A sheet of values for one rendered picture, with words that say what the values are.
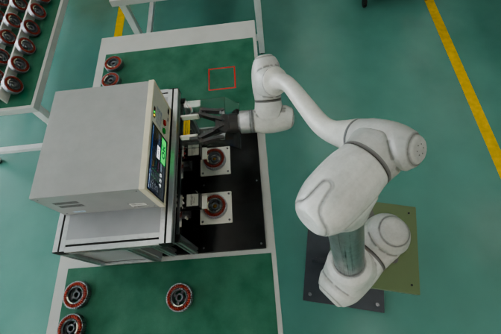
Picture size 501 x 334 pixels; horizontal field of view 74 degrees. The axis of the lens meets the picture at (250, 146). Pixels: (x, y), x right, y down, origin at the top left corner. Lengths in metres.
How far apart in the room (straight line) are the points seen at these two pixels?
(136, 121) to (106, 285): 0.81
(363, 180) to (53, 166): 1.01
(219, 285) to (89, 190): 0.70
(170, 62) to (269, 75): 1.07
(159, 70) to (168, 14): 1.57
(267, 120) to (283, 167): 1.27
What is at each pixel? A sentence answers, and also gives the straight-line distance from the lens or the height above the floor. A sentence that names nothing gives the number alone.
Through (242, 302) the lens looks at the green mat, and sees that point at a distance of 1.55.
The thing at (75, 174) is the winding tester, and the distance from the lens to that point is 1.26.
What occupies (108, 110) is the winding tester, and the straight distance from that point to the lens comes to 1.33.
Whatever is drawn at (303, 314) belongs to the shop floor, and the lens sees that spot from 2.29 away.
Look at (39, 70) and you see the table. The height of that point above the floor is 0.75.
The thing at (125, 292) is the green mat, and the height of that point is 0.75.
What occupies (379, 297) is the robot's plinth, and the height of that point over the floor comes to 0.02.
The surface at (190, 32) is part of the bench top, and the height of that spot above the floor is 0.75.
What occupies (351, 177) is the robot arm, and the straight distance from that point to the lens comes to 0.73.
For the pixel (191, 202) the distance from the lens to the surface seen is 1.49.
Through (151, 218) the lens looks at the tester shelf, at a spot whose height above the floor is 1.11.
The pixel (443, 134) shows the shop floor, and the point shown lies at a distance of 2.84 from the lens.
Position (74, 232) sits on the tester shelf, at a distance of 1.43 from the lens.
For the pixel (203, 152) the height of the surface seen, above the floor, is 0.88.
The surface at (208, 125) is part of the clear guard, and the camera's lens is 1.46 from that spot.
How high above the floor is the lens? 2.29
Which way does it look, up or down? 63 degrees down
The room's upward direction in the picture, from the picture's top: 12 degrees counter-clockwise
